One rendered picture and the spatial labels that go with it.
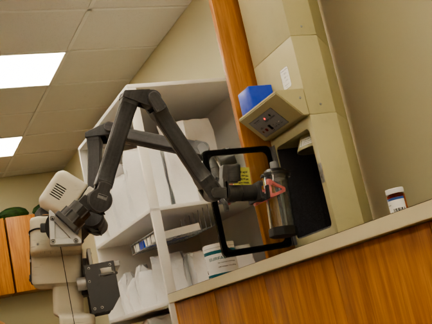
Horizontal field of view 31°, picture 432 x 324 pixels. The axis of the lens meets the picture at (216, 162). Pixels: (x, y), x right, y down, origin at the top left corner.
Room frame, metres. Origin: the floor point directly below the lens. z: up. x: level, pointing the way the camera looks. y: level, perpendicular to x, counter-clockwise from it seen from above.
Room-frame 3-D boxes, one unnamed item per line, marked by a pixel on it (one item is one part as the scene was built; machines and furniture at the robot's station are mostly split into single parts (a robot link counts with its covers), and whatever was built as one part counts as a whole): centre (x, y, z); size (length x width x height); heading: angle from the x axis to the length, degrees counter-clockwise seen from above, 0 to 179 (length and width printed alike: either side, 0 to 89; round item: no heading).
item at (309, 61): (2.86, -0.40, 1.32); 0.32 x 0.25 x 0.77; 25
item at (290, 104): (2.78, -0.24, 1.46); 0.32 x 0.11 x 0.10; 25
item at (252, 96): (2.86, -0.20, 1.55); 0.10 x 0.10 x 0.09; 25
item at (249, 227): (2.86, -0.08, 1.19); 0.30 x 0.01 x 0.40; 121
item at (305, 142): (2.83, -0.39, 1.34); 0.18 x 0.18 x 0.05
